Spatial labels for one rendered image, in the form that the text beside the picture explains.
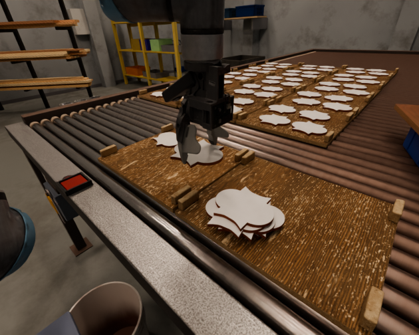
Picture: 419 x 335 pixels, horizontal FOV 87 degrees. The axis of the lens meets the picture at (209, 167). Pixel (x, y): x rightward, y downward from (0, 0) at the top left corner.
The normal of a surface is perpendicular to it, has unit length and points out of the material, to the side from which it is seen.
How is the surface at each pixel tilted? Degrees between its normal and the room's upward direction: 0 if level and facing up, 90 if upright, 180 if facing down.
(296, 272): 0
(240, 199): 0
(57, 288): 0
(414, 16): 90
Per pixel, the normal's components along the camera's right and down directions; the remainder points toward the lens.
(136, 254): -0.04, -0.85
